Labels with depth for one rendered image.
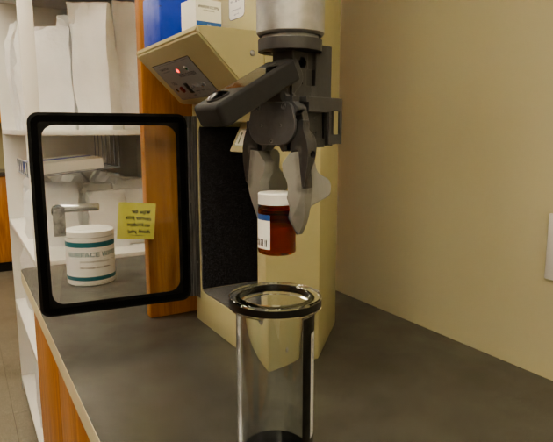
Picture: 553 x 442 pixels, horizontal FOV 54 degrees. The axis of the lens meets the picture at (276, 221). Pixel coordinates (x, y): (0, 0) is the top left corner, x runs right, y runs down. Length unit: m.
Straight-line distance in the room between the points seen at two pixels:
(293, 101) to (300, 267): 0.44
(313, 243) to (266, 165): 0.37
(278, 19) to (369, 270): 0.89
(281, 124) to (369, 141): 0.77
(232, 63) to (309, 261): 0.36
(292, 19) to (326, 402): 0.57
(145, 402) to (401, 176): 0.73
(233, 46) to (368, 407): 0.59
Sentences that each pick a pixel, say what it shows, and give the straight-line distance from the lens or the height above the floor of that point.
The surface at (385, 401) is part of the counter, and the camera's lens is 0.91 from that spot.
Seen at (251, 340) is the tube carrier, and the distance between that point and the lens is 0.62.
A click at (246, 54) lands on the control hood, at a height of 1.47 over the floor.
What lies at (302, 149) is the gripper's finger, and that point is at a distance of 0.58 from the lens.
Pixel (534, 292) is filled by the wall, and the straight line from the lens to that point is 1.08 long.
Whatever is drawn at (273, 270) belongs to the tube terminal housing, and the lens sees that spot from 0.94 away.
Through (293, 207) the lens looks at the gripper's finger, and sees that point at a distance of 0.60.
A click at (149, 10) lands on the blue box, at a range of 1.11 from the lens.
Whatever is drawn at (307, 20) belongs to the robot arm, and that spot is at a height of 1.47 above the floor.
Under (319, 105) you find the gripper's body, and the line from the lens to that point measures 0.62.
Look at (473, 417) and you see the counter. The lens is 0.90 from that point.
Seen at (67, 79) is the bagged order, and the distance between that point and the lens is 2.20.
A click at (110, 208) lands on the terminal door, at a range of 1.15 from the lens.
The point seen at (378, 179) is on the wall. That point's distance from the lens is 1.33.
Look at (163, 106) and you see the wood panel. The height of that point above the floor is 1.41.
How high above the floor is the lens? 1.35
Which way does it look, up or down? 9 degrees down
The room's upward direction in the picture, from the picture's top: straight up
